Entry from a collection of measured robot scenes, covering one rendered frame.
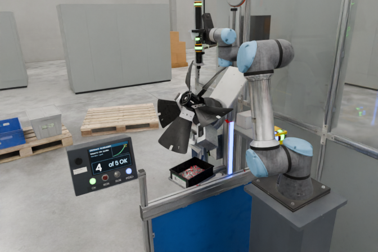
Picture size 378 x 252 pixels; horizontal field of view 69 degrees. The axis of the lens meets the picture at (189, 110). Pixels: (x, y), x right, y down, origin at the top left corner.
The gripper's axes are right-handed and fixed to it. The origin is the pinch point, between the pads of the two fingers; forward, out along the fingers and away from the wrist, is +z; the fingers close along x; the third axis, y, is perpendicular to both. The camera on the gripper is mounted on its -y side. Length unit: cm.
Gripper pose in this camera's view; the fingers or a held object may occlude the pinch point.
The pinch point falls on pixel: (196, 30)
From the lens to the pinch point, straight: 172.3
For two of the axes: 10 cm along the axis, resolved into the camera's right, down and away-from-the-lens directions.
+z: -4.8, -2.8, 8.3
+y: 0.2, 9.5, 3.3
